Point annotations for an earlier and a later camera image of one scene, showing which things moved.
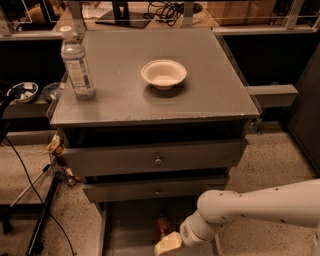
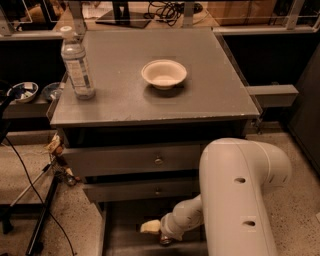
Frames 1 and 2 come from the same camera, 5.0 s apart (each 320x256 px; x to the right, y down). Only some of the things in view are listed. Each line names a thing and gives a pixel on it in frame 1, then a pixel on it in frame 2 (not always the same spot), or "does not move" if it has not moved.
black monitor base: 121,16 does not move
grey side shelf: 274,96 does not move
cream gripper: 186,232 -> 167,226
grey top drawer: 157,158 does not move
